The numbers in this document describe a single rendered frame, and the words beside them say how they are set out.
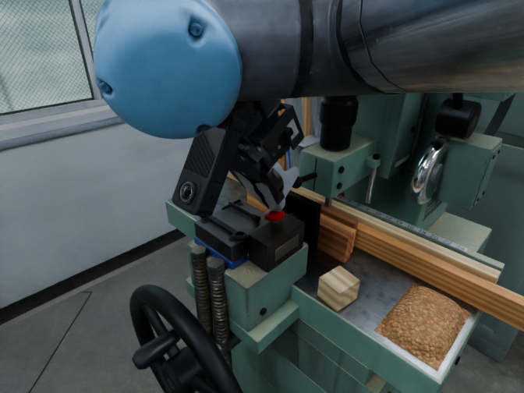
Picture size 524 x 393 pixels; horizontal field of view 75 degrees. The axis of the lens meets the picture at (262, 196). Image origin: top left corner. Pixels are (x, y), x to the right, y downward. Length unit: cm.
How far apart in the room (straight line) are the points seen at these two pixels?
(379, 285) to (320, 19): 45
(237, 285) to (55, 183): 134
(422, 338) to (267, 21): 42
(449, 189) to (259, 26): 57
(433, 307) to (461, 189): 25
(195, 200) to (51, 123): 133
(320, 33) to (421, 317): 41
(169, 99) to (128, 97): 2
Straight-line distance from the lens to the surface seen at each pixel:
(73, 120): 167
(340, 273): 54
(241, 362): 87
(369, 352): 54
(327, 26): 21
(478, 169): 69
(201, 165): 37
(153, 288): 51
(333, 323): 55
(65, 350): 180
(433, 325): 53
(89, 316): 189
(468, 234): 97
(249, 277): 49
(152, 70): 18
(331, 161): 56
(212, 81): 19
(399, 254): 61
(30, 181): 171
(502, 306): 60
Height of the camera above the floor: 129
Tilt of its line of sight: 30 degrees down
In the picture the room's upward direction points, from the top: straight up
